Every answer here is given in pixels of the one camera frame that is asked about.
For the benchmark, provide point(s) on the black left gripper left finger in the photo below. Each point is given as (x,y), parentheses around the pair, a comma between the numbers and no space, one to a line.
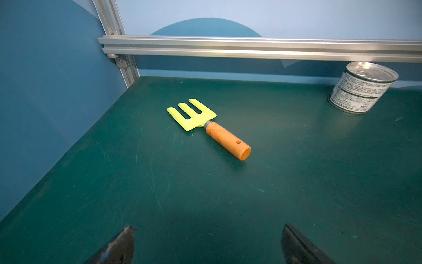
(119,250)

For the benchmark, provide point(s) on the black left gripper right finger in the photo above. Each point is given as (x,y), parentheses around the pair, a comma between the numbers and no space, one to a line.
(298,249)

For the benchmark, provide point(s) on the silver tin can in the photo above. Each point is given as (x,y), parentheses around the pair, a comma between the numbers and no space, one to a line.
(361,85)

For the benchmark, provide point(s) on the yellow-green garden fork wooden handle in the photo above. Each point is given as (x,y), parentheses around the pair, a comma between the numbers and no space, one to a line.
(226,139)

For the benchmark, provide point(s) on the horizontal aluminium frame rail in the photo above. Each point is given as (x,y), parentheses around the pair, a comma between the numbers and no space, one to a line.
(267,48)

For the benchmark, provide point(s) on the left aluminium frame post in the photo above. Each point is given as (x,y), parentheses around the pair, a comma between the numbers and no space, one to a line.
(114,41)

